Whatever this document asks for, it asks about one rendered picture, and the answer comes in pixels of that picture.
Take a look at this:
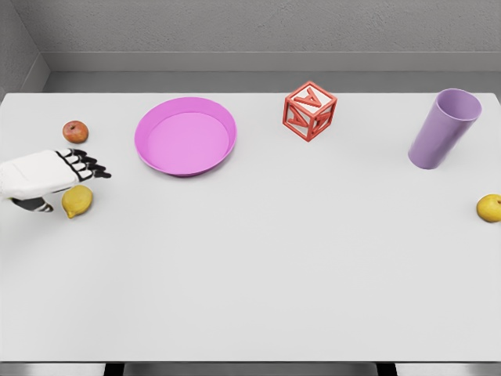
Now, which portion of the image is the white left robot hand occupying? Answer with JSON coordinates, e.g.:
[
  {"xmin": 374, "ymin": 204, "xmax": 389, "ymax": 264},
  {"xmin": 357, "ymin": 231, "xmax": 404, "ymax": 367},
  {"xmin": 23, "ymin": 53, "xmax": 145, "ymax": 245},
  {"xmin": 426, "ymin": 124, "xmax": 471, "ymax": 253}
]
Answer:
[{"xmin": 0, "ymin": 147, "xmax": 113, "ymax": 214}]

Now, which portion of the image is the yellow lemon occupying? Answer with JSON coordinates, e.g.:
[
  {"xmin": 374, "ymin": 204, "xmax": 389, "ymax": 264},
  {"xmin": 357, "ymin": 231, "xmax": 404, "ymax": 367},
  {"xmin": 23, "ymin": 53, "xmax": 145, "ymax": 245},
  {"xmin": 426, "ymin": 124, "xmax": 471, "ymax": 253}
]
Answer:
[{"xmin": 61, "ymin": 185, "xmax": 94, "ymax": 219}]

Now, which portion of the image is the pink round plate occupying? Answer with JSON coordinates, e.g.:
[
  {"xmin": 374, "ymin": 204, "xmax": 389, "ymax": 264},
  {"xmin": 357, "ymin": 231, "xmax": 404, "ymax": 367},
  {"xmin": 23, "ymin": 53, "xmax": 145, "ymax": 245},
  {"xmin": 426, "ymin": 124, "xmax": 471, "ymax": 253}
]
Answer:
[{"xmin": 134, "ymin": 96, "xmax": 238, "ymax": 179}]

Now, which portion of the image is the red apple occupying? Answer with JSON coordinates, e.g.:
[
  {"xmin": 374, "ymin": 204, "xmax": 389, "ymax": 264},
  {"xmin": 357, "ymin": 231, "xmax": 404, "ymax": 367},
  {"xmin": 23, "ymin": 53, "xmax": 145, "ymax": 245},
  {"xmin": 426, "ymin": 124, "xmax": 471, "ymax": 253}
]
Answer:
[{"xmin": 62, "ymin": 120, "xmax": 89, "ymax": 145}]

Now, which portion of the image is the red letter block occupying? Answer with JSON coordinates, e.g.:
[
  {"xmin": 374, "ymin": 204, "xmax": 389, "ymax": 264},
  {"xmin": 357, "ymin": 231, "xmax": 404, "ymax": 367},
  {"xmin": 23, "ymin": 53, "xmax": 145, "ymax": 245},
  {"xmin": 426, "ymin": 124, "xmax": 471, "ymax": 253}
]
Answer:
[{"xmin": 282, "ymin": 81, "xmax": 339, "ymax": 143}]

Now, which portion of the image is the purple cup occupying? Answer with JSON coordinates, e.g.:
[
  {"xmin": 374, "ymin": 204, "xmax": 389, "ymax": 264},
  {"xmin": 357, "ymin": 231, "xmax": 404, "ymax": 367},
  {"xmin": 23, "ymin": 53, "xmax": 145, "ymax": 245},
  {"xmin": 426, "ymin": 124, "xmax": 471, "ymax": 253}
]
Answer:
[{"xmin": 407, "ymin": 88, "xmax": 483, "ymax": 172}]

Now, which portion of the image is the yellow round fruit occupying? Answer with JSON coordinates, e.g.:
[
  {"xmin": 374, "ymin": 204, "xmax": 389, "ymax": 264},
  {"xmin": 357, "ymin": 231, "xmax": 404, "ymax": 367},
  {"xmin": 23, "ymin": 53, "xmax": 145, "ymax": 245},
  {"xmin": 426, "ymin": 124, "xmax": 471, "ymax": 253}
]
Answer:
[{"xmin": 476, "ymin": 193, "xmax": 501, "ymax": 223}]

